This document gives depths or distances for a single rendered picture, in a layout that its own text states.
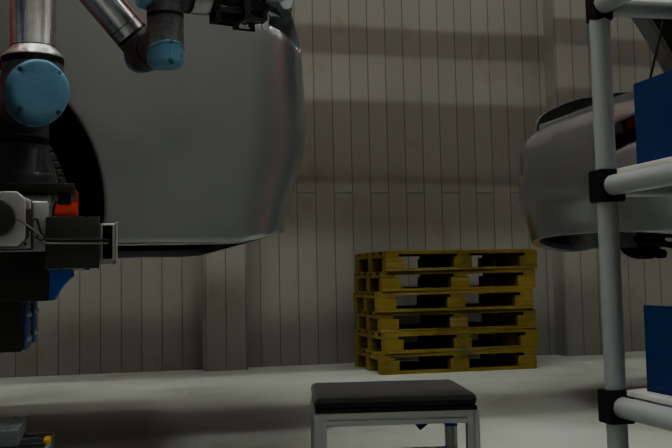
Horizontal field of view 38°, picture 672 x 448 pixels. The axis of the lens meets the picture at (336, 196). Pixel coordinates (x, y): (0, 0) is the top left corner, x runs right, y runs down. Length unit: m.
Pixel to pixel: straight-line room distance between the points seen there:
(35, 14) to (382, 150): 5.64
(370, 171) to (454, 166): 0.67
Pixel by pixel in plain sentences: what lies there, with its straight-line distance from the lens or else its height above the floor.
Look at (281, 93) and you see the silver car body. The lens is 3.21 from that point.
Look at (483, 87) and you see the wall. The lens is 7.79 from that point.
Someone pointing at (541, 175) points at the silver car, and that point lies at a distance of 4.52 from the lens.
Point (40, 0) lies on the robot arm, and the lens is 1.98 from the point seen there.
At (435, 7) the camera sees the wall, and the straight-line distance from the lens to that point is 7.80.
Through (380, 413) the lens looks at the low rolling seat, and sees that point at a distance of 2.44.
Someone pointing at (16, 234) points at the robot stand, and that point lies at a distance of 1.63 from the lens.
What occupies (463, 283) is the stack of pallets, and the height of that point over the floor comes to 0.57.
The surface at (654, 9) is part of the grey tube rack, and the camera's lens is 1.44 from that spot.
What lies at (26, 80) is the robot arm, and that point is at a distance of 1.91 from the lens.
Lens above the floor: 0.63
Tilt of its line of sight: 5 degrees up
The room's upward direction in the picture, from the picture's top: 1 degrees counter-clockwise
